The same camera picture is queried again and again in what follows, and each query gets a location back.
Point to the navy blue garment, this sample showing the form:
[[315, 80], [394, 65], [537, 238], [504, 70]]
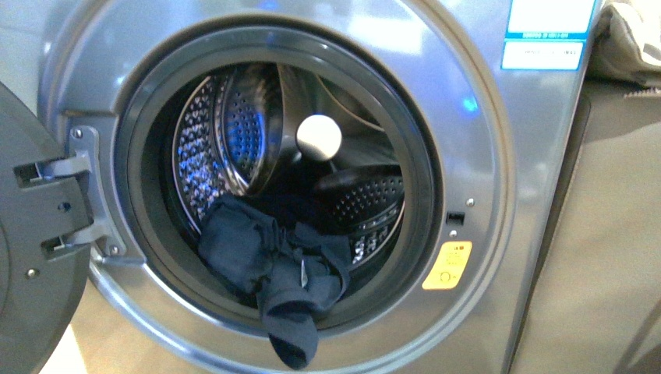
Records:
[[286, 252]]

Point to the grey front-load washing machine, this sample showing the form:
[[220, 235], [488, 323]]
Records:
[[395, 116]]

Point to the yellow warning sticker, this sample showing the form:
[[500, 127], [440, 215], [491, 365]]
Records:
[[449, 266]]

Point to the blue white energy label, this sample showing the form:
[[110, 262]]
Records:
[[547, 35]]

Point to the dark round washer door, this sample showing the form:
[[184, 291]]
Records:
[[42, 282]]

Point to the beige sofa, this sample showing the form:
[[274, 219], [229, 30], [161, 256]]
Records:
[[594, 304]]

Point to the beige sofa cushion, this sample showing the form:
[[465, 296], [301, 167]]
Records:
[[626, 46]]

